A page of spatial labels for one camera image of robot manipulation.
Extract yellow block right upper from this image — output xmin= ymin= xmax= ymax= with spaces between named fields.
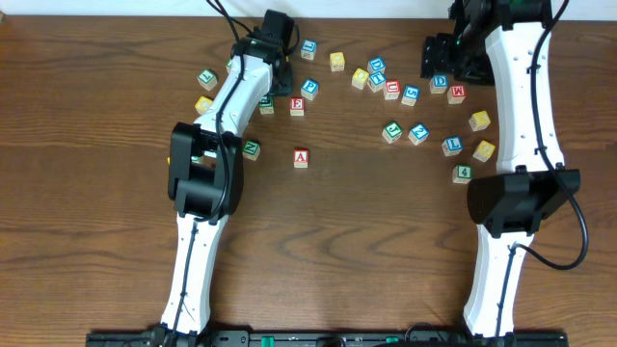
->
xmin=469 ymin=111 xmax=491 ymax=132

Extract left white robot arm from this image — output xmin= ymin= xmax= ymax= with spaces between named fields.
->
xmin=161 ymin=10 xmax=299 ymax=336

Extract blue D block right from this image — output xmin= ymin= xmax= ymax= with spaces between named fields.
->
xmin=429 ymin=74 xmax=448 ymax=94

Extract blue l block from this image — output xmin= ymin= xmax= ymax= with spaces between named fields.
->
xmin=301 ymin=40 xmax=317 ymax=61
xmin=442 ymin=136 xmax=463 ymax=157

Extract yellow block centre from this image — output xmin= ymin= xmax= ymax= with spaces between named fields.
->
xmin=352 ymin=68 xmax=370 ymax=90

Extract green 4 block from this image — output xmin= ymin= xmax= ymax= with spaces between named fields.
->
xmin=452 ymin=165 xmax=473 ymax=184

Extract blue L block top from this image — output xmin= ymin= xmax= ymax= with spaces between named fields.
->
xmin=301 ymin=40 xmax=317 ymax=61

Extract blue L block right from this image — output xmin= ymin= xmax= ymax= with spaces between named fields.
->
xmin=442 ymin=136 xmax=463 ymax=157

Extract yellow c block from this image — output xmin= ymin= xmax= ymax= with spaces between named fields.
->
xmin=195 ymin=96 xmax=213 ymax=116
xmin=472 ymin=140 xmax=496 ymax=162

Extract blue D block centre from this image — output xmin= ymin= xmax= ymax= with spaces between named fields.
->
xmin=367 ymin=57 xmax=386 ymax=74

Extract blue P block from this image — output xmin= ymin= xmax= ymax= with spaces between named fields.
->
xmin=301 ymin=78 xmax=319 ymax=100

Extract red M block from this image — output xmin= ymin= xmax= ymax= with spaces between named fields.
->
xmin=447 ymin=85 xmax=467 ymax=104

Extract green N block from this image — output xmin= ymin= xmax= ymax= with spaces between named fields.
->
xmin=242 ymin=141 xmax=261 ymax=161

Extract red U block centre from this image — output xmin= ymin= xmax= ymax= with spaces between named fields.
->
xmin=383 ymin=80 xmax=401 ymax=100

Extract red E block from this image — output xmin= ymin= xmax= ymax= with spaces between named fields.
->
xmin=289 ymin=97 xmax=305 ymax=117

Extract yellow O block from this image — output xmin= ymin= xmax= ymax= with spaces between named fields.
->
xmin=330 ymin=52 xmax=345 ymax=72

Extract green J block right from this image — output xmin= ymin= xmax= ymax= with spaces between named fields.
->
xmin=382 ymin=121 xmax=403 ymax=144

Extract green L block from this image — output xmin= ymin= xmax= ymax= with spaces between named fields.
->
xmin=197 ymin=69 xmax=218 ymax=91

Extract red A block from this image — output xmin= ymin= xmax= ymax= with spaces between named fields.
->
xmin=293 ymin=148 xmax=309 ymax=169

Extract yellow C block right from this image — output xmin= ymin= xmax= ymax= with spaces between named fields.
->
xmin=472 ymin=140 xmax=496 ymax=162

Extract blue 5 block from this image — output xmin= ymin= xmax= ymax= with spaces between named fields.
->
xmin=401 ymin=85 xmax=420 ymax=106

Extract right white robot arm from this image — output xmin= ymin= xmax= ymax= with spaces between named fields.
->
xmin=421 ymin=0 xmax=589 ymax=346

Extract blue 2 block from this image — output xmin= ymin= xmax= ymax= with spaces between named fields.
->
xmin=408 ymin=123 xmax=430 ymax=146

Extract green R block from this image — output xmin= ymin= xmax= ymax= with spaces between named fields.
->
xmin=259 ymin=95 xmax=274 ymax=115

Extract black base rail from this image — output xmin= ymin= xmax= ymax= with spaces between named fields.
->
xmin=85 ymin=326 xmax=569 ymax=347

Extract blue d block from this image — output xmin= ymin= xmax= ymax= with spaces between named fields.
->
xmin=429 ymin=74 xmax=448 ymax=94
xmin=367 ymin=57 xmax=386 ymax=74

